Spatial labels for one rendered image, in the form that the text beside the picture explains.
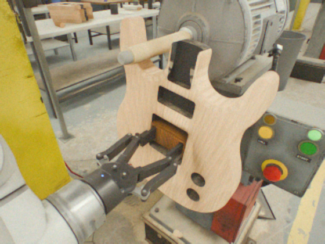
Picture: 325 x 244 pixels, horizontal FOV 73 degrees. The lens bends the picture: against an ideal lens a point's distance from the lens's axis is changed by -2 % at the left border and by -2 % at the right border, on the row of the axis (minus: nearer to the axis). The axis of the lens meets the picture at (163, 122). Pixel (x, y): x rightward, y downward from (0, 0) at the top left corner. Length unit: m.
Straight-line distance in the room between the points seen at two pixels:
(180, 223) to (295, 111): 0.88
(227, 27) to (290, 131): 0.26
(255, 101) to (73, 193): 0.31
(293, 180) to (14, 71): 1.20
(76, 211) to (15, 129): 1.04
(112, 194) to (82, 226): 0.06
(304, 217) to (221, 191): 1.42
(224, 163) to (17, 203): 0.34
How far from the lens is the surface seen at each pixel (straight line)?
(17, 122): 1.36
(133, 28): 0.50
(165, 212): 1.30
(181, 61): 0.44
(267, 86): 0.36
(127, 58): 0.41
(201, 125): 0.44
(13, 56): 1.26
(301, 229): 1.82
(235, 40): 0.54
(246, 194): 1.02
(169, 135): 0.50
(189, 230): 1.26
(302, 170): 0.60
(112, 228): 1.63
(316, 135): 0.54
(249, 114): 0.39
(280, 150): 0.58
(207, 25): 0.55
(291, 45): 3.23
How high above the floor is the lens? 1.38
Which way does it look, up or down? 34 degrees down
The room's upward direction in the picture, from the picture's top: straight up
